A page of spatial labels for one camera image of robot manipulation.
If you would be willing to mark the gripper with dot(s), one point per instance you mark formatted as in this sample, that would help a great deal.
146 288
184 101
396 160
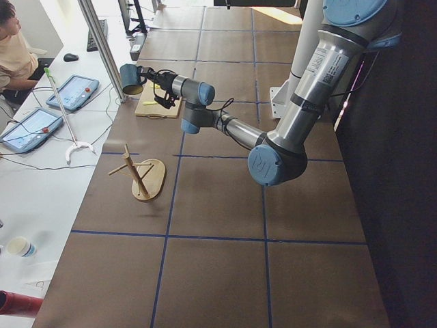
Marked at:
164 80

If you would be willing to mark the dark blue cup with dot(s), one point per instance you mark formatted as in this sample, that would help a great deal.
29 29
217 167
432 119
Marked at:
130 74

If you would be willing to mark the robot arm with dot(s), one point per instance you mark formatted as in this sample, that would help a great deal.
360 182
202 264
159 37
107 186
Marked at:
332 34

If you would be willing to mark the wooden cup storage rack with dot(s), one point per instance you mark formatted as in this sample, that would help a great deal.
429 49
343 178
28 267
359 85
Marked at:
147 176

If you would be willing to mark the paper cup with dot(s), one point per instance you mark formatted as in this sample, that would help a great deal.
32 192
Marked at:
21 246

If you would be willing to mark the wooden cutting board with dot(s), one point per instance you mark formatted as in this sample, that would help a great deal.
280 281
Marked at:
155 111

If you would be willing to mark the far teach pendant tablet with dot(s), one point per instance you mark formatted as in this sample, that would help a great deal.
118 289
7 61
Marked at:
76 91

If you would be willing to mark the teach pendant tablet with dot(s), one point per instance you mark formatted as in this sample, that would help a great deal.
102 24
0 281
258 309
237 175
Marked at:
32 131
76 91

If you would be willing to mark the black computer mouse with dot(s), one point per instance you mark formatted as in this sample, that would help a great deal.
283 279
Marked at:
69 57

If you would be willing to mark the seated person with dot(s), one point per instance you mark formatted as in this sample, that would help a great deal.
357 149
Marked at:
20 69

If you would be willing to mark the near teach pendant tablet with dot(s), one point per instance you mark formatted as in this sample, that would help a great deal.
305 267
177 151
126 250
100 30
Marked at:
32 131

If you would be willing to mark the white column with base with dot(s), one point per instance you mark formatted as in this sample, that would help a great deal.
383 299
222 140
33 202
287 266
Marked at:
307 42

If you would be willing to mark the red object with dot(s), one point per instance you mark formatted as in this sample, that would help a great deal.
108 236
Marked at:
14 304

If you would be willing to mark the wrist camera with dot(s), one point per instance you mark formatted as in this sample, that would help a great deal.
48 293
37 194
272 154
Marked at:
167 99

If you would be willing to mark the aluminium frame post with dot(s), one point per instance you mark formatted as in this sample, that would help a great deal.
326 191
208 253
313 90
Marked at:
91 19

